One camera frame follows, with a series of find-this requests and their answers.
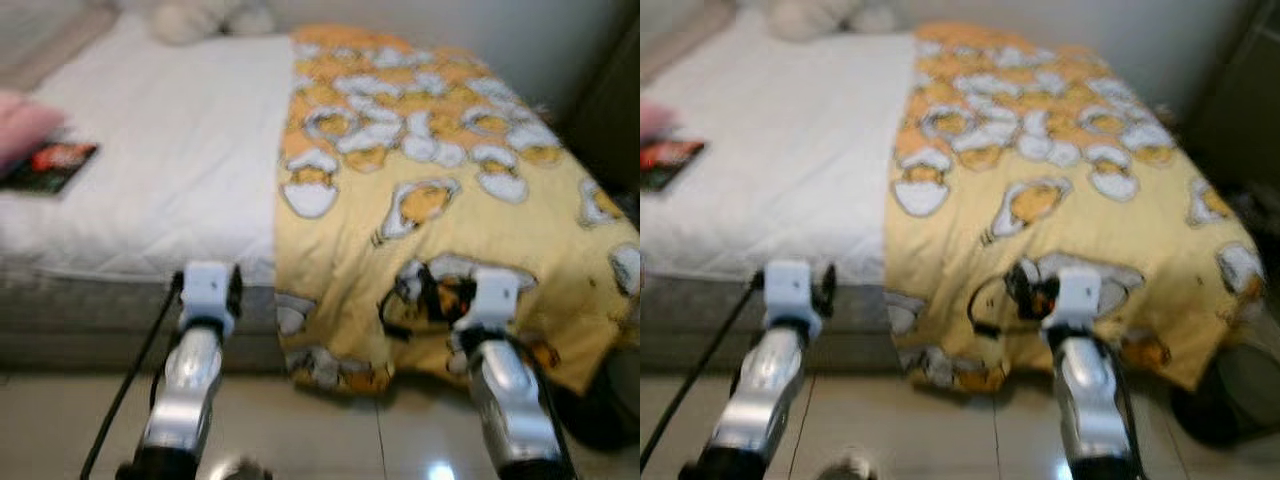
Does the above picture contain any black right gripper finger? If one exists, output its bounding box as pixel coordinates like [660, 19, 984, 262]
[405, 262, 441, 313]
[1000, 258, 1031, 306]

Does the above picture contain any yellow duck print blanket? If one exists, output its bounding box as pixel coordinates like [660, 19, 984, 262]
[272, 25, 641, 397]
[885, 22, 1267, 394]

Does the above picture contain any dark red cover book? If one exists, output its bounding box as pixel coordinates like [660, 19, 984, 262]
[0, 142, 100, 197]
[640, 138, 707, 194]

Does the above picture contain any pink sheep print pillow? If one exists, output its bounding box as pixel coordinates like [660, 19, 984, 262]
[0, 90, 67, 173]
[640, 100, 677, 147]

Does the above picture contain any white quilted mattress pad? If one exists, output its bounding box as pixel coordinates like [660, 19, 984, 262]
[0, 12, 301, 288]
[640, 8, 919, 288]

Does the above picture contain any black round bin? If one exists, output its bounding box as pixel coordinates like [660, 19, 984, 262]
[545, 345, 641, 453]
[1170, 315, 1280, 448]

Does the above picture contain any dark cabinet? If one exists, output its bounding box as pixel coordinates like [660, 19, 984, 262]
[560, 15, 641, 201]
[1185, 0, 1280, 206]

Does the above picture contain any beige plush toy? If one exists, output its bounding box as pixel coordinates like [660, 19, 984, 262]
[768, 0, 913, 43]
[150, 0, 278, 46]

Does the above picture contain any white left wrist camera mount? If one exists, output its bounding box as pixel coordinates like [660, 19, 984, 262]
[180, 262, 237, 338]
[763, 260, 823, 333]

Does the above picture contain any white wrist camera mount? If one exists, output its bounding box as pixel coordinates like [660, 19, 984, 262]
[763, 260, 823, 333]
[455, 268, 524, 334]
[1040, 267, 1104, 333]
[180, 262, 237, 338]

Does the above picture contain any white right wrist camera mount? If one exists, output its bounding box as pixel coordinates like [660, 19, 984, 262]
[1040, 267, 1104, 333]
[455, 268, 524, 334]

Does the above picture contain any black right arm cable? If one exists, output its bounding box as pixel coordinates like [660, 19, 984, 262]
[378, 285, 416, 341]
[966, 275, 1011, 339]

